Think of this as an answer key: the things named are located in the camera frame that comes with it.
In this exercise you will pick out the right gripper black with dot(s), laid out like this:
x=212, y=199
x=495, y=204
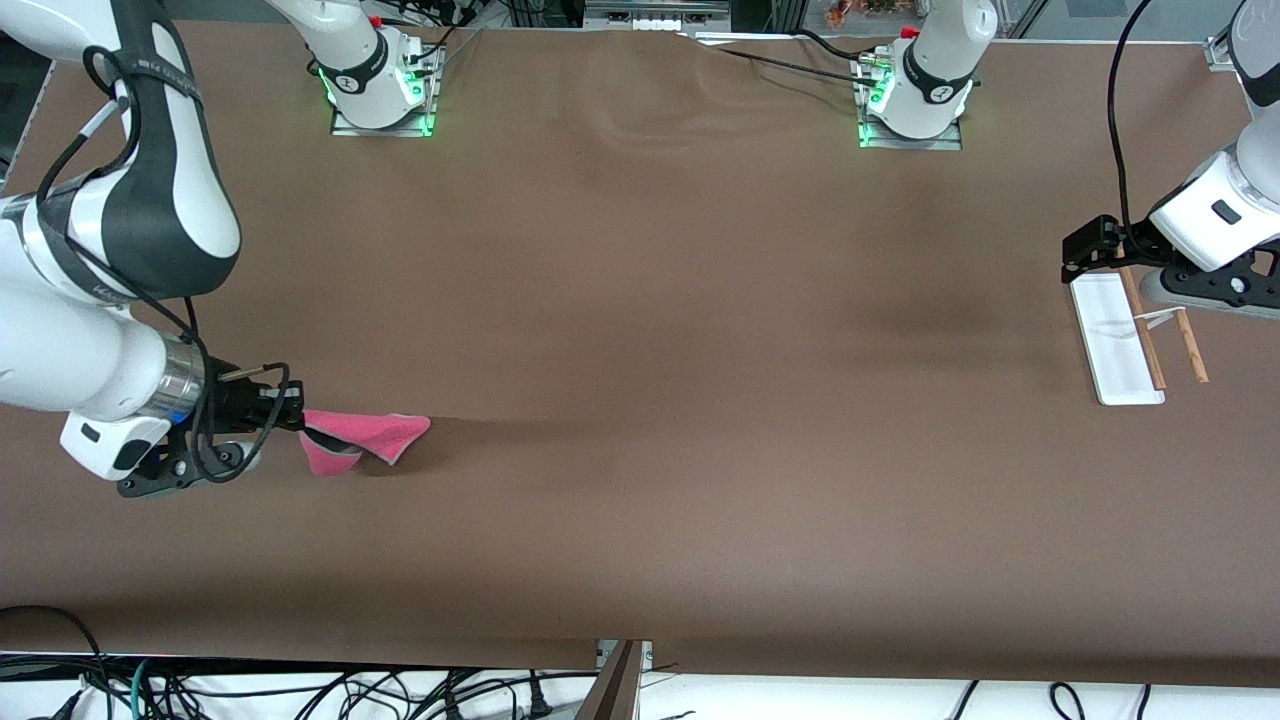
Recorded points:
x=237, y=405

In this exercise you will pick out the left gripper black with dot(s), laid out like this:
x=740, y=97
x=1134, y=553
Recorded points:
x=1132, y=241

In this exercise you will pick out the pink towel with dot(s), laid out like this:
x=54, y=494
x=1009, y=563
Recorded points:
x=365, y=428

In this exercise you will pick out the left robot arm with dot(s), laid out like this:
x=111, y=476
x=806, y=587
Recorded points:
x=935, y=70

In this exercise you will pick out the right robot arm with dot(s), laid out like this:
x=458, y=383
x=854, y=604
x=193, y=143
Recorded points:
x=100, y=360

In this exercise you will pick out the white rack with wooden bars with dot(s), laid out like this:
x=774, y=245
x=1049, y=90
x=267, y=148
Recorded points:
x=1115, y=340

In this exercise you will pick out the orange background object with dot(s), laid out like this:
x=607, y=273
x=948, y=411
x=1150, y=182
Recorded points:
x=860, y=10

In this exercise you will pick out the brown table cover sheet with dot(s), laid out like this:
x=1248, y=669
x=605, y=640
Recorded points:
x=640, y=500

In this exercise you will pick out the black power plug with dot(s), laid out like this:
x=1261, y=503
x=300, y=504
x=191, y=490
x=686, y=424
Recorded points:
x=538, y=705

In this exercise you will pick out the white power strip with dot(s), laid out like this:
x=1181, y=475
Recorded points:
x=655, y=20

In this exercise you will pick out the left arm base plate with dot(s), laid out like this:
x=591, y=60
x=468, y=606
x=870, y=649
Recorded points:
x=945, y=143

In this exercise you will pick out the aluminium corner bracket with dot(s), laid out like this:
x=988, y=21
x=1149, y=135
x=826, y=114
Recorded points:
x=1215, y=55

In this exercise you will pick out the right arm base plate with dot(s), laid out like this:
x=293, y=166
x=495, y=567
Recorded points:
x=345, y=130

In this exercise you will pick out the table frame beam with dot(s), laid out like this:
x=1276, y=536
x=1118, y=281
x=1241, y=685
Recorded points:
x=615, y=690

